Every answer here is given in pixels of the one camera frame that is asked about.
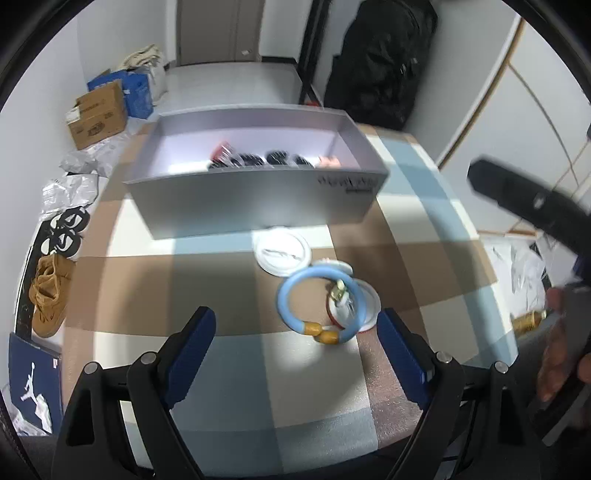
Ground cream tote bag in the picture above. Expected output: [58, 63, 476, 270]
[118, 44, 167, 105]

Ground grey rectangular storage box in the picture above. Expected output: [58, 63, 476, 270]
[124, 105, 389, 239]

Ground black beaded bracelet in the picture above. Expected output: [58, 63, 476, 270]
[206, 148, 316, 172]

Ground black and white sneakers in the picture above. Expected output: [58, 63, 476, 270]
[40, 207, 90, 259]

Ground light blue ring bangle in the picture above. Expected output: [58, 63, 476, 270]
[276, 266, 380, 345]

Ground person's right hand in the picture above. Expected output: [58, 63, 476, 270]
[537, 288, 591, 428]

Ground grey-brown room door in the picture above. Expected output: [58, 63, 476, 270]
[176, 0, 266, 66]

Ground white round badge behind ring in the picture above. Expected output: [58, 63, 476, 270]
[311, 258, 353, 277]

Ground black metal rack frame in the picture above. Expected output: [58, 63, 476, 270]
[297, 0, 332, 105]

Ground tan suede boots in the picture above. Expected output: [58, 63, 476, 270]
[28, 253, 76, 338]

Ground white round badge with red rim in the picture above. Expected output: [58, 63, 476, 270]
[327, 281, 383, 332]

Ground red clear hair clip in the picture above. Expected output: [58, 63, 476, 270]
[211, 142, 233, 163]

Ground small pearl earrings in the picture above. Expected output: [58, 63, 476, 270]
[329, 280, 349, 307]

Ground white plastic mailer bags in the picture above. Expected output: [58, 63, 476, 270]
[40, 134, 131, 220]

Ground black backpack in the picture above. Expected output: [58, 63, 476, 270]
[324, 1, 438, 130]

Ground blue cardboard box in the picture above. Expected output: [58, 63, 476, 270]
[87, 70, 153, 120]

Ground plaid checkered table cloth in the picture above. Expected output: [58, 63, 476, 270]
[62, 128, 517, 476]

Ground navy jordan shoe box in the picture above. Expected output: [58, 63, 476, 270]
[8, 333, 63, 435]

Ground brown cardboard box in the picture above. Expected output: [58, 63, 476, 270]
[65, 80, 128, 150]

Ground gold perfume bottle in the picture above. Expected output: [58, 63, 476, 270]
[511, 310, 548, 337]

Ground white round pin badge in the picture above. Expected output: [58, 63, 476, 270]
[252, 228, 311, 278]

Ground pink and yellow bangle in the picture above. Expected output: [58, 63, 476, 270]
[315, 156, 342, 169]

